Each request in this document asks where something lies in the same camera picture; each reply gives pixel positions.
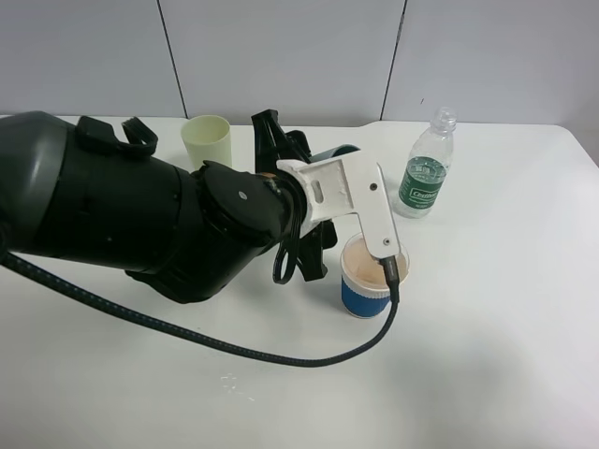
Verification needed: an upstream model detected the clear water bottle green label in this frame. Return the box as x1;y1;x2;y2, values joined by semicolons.
394;107;458;219

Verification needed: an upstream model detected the teal green cup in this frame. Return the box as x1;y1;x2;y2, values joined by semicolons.
310;144;359;164

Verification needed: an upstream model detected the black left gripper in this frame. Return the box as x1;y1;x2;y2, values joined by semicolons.
252;109;337;282

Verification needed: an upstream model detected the black braided left cable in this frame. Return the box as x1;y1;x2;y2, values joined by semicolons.
0;250;403;370

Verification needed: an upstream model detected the pale yellow tall cup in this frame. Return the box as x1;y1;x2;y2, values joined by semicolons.
181;115;232;170

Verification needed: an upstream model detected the blue sleeved coffee cup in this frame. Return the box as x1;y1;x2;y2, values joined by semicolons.
340;234;390;318

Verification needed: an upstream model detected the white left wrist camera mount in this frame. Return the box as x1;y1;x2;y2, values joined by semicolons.
277;150;401;259

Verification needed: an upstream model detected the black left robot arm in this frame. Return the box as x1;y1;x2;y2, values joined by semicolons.
1;109;337;304

